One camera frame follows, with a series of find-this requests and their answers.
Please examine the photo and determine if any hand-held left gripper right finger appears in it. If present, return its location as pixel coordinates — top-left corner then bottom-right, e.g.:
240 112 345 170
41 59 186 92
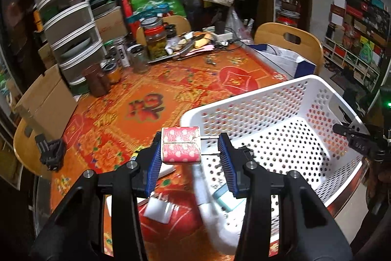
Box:
217 133 353 261

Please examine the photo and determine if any black phone clamp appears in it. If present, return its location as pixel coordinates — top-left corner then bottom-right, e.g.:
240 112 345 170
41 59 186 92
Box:
34 134 66 172

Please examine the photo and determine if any empty glass jar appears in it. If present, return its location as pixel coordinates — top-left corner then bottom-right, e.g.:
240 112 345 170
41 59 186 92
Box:
128 45 149 73

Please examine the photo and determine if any teal white small device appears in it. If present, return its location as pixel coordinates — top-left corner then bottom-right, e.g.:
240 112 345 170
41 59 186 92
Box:
213 188 246 213

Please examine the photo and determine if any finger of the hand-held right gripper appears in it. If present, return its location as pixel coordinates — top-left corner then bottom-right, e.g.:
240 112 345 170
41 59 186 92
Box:
333 123 373 155

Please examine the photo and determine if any pickle jar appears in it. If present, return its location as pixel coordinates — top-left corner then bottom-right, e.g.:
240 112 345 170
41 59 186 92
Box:
141 18 168 60

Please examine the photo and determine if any red polka-dot charger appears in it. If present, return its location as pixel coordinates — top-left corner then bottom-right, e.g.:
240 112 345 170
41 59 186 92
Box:
161 126 220 165

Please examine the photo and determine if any red printed tablecloth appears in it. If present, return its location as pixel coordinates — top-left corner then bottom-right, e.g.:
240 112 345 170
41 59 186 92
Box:
50 32 367 261

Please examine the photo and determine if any white wall charger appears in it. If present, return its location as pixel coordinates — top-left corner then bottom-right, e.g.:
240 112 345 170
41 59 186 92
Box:
143 192 173 224

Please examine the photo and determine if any cardboard box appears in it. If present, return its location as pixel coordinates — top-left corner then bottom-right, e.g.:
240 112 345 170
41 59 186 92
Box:
14 64 78 141

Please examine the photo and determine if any dark glass-door cabinet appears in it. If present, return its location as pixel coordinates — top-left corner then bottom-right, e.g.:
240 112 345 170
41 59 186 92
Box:
0 0 40 127

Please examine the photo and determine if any white plastic piece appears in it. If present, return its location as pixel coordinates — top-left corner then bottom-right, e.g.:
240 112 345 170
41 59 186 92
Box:
157 166 175 178

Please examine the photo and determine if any white power strip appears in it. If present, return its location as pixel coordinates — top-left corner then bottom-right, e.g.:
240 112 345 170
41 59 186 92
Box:
203 27 234 41

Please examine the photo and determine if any white black small carton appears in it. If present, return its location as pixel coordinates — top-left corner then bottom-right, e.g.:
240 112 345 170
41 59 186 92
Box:
116 44 130 67

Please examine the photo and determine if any white perforated plastic basket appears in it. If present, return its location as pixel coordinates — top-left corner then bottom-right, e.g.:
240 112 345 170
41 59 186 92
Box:
180 74 371 254

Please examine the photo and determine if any shelf with boxes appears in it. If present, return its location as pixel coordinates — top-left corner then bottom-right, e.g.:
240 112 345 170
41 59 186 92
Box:
322 0 391 90

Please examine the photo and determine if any white blue paper bag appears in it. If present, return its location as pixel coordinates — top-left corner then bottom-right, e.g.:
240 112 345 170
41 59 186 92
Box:
249 43 316 79

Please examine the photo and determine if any white stacked drawer unit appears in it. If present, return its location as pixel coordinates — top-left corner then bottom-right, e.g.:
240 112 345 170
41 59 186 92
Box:
31 0 103 87

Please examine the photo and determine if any green detergent bottle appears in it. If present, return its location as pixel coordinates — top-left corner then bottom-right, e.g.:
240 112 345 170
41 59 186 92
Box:
360 44 376 63

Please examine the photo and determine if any brown shipping carton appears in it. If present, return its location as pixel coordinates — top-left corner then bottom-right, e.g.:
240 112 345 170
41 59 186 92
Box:
95 9 127 41

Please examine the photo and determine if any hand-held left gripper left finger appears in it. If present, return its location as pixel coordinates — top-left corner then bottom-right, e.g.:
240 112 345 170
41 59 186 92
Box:
29 132 162 261

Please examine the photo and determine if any metal tray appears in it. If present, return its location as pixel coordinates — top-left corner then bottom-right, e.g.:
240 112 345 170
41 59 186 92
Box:
148 44 196 63

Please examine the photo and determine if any clear plastic bag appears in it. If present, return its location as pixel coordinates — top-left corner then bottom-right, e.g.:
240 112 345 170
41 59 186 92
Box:
226 9 254 43

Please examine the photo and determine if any orange-filled glass jar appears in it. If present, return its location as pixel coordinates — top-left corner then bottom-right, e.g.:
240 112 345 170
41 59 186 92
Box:
104 62 121 84

